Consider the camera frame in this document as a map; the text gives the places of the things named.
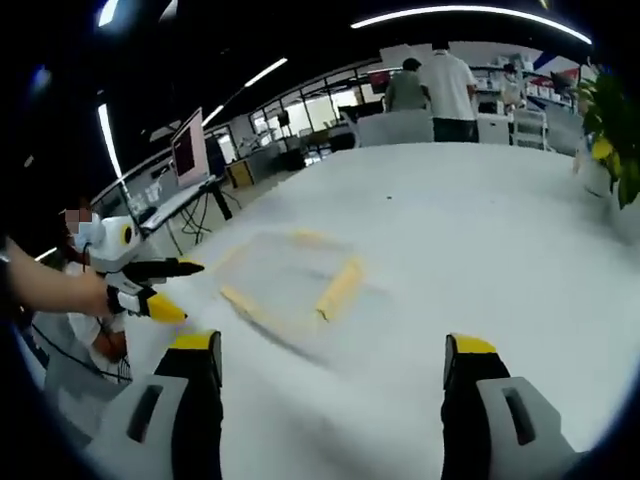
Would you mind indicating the red display screen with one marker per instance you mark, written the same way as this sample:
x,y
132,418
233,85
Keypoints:
x,y
380,80

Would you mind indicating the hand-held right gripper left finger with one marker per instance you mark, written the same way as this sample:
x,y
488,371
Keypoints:
x,y
165,430

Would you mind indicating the computer monitor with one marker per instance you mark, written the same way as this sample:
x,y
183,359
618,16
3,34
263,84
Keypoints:
x,y
189,150

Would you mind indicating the straight ceiling light strip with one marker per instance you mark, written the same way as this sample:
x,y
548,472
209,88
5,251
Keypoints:
x,y
213,115
109,140
266,72

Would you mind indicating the green potted plant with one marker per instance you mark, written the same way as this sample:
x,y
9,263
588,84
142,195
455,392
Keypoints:
x,y
615,125

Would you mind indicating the white desk with black legs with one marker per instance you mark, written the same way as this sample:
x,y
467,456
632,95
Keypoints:
x,y
175,202

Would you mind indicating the yellow tape frame marking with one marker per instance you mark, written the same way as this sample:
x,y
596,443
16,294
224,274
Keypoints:
x,y
340,290

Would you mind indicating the grey chair backrest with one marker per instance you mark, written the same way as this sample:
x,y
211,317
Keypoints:
x,y
395,129

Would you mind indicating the yellow and black cabinet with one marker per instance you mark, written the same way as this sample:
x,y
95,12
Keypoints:
x,y
241,174

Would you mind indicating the white plant pot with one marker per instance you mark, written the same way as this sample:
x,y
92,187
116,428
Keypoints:
x,y
597,175

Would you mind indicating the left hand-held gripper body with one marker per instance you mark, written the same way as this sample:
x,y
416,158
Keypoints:
x,y
112,245

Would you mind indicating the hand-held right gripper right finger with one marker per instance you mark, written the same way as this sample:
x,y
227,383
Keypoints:
x,y
490,430

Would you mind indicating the long curved ceiling light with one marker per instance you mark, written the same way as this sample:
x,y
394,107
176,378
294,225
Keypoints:
x,y
475,14

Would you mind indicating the white cabinet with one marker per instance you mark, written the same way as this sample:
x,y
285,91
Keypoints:
x,y
494,129

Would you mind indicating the white frame chair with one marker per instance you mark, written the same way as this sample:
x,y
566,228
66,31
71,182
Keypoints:
x,y
530,129

